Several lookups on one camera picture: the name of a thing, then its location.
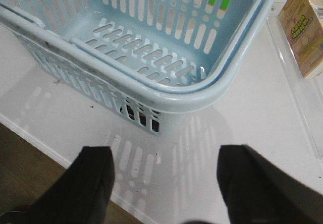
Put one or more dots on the clear acrylic stand right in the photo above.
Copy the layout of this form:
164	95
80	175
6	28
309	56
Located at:
307	93

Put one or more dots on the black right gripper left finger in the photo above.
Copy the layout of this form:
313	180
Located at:
80	195

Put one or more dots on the beige small carton box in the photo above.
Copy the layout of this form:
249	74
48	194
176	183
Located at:
302	24

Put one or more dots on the light blue plastic basket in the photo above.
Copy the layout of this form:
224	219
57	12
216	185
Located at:
149	61

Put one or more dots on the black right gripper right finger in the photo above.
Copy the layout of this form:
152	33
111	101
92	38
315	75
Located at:
256	191

